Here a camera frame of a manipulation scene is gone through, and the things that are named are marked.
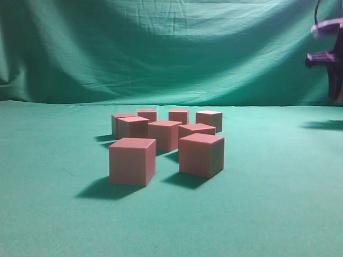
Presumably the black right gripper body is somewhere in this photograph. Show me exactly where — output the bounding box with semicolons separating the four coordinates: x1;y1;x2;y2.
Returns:
305;29;342;68

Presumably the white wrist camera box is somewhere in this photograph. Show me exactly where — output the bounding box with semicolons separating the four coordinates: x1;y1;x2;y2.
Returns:
310;18;342;37

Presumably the green cloth backdrop and cover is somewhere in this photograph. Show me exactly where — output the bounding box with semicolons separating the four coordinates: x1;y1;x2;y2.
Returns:
1;1;342;256

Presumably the black camera cable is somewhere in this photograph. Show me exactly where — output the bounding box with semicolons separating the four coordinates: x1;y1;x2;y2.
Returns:
314;0;322;26

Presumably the red cube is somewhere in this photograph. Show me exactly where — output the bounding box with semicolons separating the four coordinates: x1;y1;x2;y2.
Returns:
148;120;182;152
111;114;136;139
178;123;216;139

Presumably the red cube row end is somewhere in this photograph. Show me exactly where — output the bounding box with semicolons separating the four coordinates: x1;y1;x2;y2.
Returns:
109;138;156;186

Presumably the red cube placed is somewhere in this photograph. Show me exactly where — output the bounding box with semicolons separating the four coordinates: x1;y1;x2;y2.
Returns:
178;133;225;178
168;109;190;125
196;110;223;133
118;116;149;139
137;109;158;123

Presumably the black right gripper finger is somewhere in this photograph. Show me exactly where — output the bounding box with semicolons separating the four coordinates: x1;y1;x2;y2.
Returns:
327;66;342;100

